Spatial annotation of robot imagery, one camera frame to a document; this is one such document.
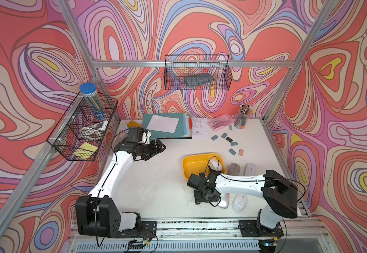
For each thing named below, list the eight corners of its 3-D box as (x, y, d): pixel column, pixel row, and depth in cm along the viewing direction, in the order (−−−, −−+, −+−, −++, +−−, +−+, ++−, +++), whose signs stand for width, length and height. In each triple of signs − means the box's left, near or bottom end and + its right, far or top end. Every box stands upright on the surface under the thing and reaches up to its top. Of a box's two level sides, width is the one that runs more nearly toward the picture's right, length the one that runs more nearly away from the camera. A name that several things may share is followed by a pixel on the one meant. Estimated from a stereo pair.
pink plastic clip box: (213, 132, 115) (213, 130, 113) (205, 121, 122) (205, 119, 121) (235, 124, 120) (236, 122, 118) (226, 114, 127) (226, 112, 126)
